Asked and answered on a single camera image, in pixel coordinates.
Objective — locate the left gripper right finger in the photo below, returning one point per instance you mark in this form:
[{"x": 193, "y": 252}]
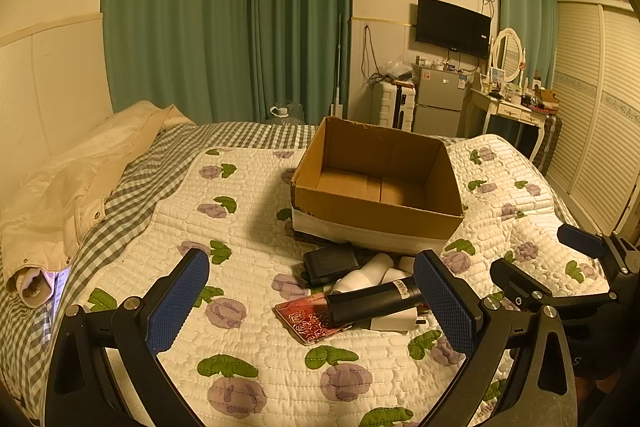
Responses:
[{"x": 540, "y": 389}]

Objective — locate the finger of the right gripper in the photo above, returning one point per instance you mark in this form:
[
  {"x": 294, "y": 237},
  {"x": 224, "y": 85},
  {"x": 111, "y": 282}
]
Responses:
[
  {"x": 618, "y": 259},
  {"x": 525, "y": 291}
]

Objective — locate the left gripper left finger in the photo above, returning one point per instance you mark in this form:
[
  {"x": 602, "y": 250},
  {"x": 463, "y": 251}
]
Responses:
[{"x": 82, "y": 388}]

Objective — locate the white charger adapter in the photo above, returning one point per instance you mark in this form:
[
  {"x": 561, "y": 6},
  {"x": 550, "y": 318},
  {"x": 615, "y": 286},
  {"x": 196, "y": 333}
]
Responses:
[{"x": 401, "y": 321}]

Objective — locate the white cylinder bottle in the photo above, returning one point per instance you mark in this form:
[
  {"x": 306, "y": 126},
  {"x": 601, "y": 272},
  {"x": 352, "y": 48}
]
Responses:
[{"x": 370, "y": 274}]

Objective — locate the black cylinder tube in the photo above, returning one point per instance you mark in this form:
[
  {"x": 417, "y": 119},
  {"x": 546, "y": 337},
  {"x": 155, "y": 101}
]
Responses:
[{"x": 375, "y": 301}]

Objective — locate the black rectangular case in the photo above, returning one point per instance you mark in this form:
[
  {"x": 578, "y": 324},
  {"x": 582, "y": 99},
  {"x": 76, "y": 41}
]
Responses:
[{"x": 328, "y": 264}]

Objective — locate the red patterned card box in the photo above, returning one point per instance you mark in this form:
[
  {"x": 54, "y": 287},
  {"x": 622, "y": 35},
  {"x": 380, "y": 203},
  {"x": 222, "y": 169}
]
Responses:
[{"x": 308, "y": 318}]

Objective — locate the grey checked bed sheet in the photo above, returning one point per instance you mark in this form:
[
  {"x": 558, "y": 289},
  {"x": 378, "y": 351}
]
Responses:
[{"x": 27, "y": 334}]

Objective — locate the white louvered wardrobe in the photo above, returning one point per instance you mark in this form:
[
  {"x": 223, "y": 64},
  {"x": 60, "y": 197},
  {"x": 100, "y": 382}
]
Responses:
[{"x": 595, "y": 165}]

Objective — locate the cream jacket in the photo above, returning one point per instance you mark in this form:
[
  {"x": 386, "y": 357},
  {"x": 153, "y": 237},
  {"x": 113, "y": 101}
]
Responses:
[{"x": 51, "y": 215}]

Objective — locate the white dressing table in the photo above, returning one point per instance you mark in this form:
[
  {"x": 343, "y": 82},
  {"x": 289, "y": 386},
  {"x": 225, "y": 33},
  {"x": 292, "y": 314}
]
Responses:
[{"x": 480, "y": 108}]

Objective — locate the open cardboard box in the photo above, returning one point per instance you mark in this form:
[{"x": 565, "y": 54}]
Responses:
[{"x": 374, "y": 187}]

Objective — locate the silver mini fridge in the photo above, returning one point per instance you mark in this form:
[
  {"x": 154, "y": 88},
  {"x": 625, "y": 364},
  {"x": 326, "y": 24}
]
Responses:
[{"x": 440, "y": 95}]

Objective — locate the white suitcase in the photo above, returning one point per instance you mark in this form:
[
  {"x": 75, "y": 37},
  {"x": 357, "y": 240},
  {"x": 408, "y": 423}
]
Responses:
[{"x": 393, "y": 105}]

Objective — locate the white pole by curtain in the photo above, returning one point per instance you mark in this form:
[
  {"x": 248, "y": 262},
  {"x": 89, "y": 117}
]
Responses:
[{"x": 336, "y": 107}]

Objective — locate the small green curtain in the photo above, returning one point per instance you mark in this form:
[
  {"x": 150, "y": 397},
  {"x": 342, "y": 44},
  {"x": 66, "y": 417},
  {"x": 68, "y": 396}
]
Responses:
[{"x": 536, "y": 23}]

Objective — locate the clear water jug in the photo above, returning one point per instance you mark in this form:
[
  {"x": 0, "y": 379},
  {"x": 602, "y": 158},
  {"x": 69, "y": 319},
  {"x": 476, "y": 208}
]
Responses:
[{"x": 286, "y": 113}]

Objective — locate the large green curtain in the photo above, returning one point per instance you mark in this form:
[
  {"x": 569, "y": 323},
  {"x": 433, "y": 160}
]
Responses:
[{"x": 220, "y": 60}]

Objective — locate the black wall television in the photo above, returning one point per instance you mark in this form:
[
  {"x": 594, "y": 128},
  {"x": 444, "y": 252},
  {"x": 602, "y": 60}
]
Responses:
[{"x": 452, "y": 27}]

